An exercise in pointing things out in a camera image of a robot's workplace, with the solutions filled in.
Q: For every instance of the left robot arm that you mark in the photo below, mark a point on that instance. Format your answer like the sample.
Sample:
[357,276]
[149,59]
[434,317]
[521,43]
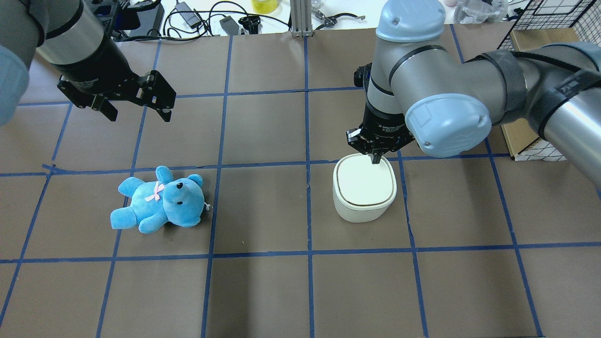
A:
[60,31]

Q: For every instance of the white trash can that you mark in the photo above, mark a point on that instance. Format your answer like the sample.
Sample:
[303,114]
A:
[362,190]

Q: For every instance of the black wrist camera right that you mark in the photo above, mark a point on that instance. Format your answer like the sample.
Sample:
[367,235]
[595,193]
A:
[361,76]

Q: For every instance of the plastic bag with tape rolls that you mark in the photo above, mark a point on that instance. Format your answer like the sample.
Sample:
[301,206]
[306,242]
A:
[479,11]

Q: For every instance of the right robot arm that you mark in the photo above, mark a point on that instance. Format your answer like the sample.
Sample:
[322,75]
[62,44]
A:
[415,91]

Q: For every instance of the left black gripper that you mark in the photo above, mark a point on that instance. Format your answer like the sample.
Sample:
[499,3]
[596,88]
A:
[94,63]

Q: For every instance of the blue teddy bear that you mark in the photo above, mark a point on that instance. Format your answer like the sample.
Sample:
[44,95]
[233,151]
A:
[166,200]

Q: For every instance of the aluminium frame post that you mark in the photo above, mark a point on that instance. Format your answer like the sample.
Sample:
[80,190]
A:
[301,18]

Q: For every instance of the black power adapter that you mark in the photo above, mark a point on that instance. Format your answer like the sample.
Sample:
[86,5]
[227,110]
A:
[190,17]

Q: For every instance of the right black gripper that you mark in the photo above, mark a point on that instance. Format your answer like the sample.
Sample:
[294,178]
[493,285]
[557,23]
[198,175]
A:
[384,125]

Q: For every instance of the yellow tape roll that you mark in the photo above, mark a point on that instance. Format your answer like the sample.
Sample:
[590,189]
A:
[264,7]

